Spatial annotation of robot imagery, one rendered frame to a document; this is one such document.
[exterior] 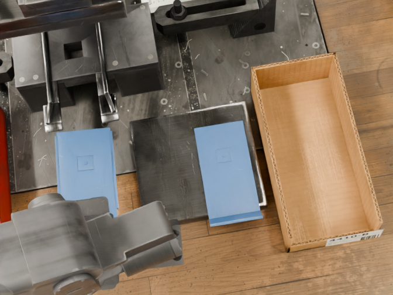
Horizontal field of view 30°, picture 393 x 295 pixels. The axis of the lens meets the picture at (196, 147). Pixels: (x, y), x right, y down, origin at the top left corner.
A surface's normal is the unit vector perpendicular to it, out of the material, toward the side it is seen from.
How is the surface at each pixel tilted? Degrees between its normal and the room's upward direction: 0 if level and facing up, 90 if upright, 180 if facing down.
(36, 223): 17
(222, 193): 0
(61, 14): 90
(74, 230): 39
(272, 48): 0
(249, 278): 0
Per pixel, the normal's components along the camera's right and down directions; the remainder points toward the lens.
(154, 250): 0.19, 0.30
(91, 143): 0.04, -0.44
